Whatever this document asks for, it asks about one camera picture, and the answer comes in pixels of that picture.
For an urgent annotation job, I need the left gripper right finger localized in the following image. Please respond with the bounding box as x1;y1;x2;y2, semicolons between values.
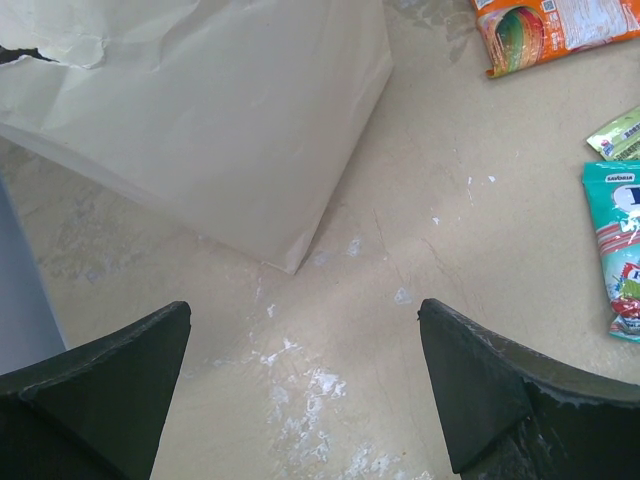
418;299;639;479

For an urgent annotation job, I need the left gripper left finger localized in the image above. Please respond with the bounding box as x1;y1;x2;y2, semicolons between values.
1;301;191;479

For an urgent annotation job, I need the teal Fox's candy bag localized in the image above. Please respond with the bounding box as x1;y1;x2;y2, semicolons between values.
582;161;640;342

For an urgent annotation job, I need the white paper bag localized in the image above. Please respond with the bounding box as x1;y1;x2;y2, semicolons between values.
1;1;393;273

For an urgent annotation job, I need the small light green packet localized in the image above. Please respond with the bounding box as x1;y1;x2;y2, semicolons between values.
587;107;640;161

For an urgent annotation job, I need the orange snack packet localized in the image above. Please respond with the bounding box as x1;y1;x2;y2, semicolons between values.
472;0;639;78

